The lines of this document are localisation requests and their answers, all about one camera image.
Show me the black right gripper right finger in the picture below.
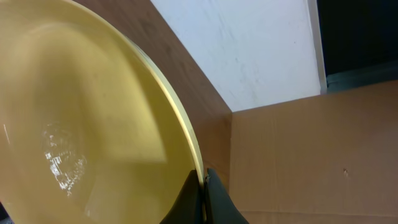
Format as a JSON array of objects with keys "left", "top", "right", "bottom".
[{"left": 205, "top": 169, "right": 249, "bottom": 224}]

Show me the yellow plate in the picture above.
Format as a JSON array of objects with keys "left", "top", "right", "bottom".
[{"left": 1, "top": 1, "right": 203, "bottom": 223}]

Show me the brown cardboard box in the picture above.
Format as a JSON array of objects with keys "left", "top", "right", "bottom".
[{"left": 229, "top": 81, "right": 397, "bottom": 223}]

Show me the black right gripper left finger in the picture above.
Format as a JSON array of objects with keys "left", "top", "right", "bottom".
[{"left": 160, "top": 170, "right": 204, "bottom": 224}]

